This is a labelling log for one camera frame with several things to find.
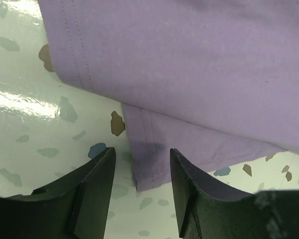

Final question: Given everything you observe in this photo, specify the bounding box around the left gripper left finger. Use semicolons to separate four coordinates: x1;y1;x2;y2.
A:
0;147;116;239

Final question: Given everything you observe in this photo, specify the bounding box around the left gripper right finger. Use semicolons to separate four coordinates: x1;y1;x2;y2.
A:
170;149;299;239

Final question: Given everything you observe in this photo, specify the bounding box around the purple t-shirt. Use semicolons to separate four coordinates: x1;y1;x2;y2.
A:
39;0;299;191

